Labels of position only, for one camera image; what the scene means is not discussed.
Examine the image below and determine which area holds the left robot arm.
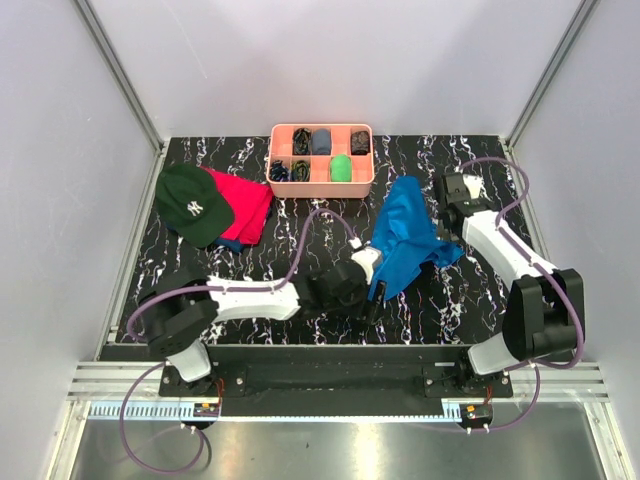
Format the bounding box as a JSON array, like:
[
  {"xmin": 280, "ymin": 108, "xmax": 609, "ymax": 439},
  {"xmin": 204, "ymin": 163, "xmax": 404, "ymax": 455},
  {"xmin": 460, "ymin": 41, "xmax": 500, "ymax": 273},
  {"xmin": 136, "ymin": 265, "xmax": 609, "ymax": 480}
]
[{"xmin": 134, "ymin": 258, "xmax": 377, "ymax": 396}]

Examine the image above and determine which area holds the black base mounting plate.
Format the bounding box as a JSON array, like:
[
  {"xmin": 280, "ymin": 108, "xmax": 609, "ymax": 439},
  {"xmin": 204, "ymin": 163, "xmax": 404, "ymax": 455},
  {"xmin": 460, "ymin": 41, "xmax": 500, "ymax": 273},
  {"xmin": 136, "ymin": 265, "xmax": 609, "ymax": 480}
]
[{"xmin": 159, "ymin": 345, "xmax": 513, "ymax": 419}]

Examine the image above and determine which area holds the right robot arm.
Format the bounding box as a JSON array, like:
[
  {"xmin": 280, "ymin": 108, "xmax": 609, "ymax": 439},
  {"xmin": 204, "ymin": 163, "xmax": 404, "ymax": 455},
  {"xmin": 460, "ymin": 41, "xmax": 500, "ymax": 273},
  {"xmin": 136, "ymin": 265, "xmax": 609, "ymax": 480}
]
[{"xmin": 439, "ymin": 201, "xmax": 585, "ymax": 397}]

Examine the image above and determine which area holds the pink divided organizer box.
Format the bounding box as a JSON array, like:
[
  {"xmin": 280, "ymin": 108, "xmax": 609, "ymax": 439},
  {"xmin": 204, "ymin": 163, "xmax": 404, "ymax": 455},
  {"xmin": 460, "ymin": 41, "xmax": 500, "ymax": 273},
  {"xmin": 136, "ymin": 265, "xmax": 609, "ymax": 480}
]
[{"xmin": 265, "ymin": 123, "xmax": 375, "ymax": 199}]

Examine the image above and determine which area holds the aluminium frame rail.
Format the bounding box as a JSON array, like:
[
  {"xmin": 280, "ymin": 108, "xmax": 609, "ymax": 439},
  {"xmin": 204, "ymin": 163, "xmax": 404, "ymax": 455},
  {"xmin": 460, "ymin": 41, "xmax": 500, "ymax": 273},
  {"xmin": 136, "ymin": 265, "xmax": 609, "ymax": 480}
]
[{"xmin": 71, "ymin": 0, "xmax": 164, "ymax": 153}]

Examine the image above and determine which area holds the grey rolled cloth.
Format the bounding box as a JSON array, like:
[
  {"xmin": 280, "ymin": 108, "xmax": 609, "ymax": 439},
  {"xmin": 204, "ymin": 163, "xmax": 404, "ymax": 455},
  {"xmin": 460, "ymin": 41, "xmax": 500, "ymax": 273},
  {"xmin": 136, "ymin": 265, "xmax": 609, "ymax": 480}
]
[{"xmin": 311, "ymin": 128, "xmax": 332, "ymax": 155}]

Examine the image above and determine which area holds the bright blue napkin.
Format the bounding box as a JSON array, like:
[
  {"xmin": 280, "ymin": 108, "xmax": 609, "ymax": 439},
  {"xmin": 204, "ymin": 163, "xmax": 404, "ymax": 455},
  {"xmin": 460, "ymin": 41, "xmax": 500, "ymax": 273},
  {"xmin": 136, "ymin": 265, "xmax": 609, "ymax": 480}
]
[{"xmin": 369, "ymin": 176, "xmax": 464, "ymax": 301}]

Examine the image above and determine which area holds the brown patterned rolled cloth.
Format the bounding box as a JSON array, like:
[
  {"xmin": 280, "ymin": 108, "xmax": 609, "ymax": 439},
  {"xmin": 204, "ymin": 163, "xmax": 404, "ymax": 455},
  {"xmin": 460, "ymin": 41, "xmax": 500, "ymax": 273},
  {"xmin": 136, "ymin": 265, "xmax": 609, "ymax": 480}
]
[{"xmin": 350, "ymin": 130, "xmax": 371, "ymax": 156}]

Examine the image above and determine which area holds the yellow floral rolled cloth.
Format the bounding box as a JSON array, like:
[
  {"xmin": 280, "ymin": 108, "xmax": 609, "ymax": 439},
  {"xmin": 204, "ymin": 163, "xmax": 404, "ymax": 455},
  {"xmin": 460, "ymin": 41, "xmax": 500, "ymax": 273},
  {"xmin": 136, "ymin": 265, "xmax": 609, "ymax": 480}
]
[{"xmin": 290, "ymin": 159, "xmax": 311, "ymax": 182}]

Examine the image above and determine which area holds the pink folded cloth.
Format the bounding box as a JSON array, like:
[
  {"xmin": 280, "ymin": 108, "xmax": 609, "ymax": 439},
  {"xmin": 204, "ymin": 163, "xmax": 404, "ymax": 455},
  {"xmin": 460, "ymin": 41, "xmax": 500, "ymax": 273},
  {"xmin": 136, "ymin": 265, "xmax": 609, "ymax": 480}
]
[{"xmin": 204, "ymin": 168, "xmax": 274, "ymax": 246}]

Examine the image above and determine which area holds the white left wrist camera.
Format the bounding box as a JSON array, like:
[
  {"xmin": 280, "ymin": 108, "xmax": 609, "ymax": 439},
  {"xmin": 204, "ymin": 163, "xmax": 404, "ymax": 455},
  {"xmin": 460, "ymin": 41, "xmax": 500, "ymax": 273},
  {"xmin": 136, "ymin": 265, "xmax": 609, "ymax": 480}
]
[{"xmin": 348, "ymin": 238, "xmax": 383, "ymax": 285}]

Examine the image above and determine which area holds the green rolled cloth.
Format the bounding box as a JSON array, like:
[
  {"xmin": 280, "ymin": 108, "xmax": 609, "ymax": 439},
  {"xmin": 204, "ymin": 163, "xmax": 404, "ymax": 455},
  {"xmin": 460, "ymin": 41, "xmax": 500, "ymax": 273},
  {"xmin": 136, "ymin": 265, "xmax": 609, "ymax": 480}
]
[{"xmin": 329, "ymin": 154, "xmax": 352, "ymax": 183}]

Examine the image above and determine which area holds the dark floral rolled cloth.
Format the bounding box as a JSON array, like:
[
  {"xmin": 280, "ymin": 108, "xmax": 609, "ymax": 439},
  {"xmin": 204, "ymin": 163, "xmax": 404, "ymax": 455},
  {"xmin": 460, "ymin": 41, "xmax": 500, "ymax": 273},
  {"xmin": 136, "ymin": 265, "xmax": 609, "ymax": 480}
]
[{"xmin": 292, "ymin": 127, "xmax": 312, "ymax": 156}]

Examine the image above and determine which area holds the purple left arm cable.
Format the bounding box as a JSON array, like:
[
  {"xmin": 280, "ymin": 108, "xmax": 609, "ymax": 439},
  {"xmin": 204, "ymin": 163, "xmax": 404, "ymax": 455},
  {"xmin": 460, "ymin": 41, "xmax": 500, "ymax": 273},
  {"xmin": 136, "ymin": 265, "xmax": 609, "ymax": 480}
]
[{"xmin": 117, "ymin": 208, "xmax": 364, "ymax": 472}]

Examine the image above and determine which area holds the navy striped rolled cloth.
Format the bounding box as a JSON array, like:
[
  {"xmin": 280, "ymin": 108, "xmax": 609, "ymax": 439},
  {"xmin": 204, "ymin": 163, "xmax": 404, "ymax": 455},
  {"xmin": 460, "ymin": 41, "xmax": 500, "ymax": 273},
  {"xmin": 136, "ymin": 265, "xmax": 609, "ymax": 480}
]
[{"xmin": 269, "ymin": 160, "xmax": 290, "ymax": 182}]

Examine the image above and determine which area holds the dark green baseball cap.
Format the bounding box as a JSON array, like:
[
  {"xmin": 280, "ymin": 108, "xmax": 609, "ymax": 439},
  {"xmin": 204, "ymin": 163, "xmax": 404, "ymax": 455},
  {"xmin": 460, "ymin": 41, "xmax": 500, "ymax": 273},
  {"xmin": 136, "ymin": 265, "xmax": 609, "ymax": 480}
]
[{"xmin": 155, "ymin": 164, "xmax": 235, "ymax": 248}]

